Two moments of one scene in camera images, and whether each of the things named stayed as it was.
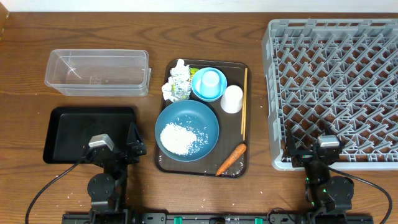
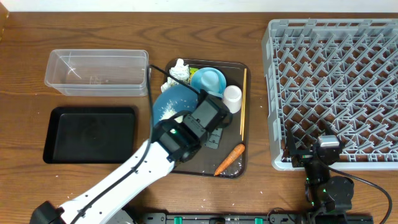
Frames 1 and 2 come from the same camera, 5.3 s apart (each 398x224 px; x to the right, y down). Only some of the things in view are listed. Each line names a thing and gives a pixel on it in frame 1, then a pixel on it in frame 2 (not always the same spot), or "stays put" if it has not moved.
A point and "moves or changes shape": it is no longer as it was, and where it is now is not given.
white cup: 231,100 stays put
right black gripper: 303,157 stays put
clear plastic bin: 98,73 stays put
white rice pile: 177,139 moves or changes shape
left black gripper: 138,150 -> 215,144
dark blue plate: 186,130 moves or changes shape
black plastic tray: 69,129 stays put
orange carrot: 237,152 stays put
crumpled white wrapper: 179,84 stays put
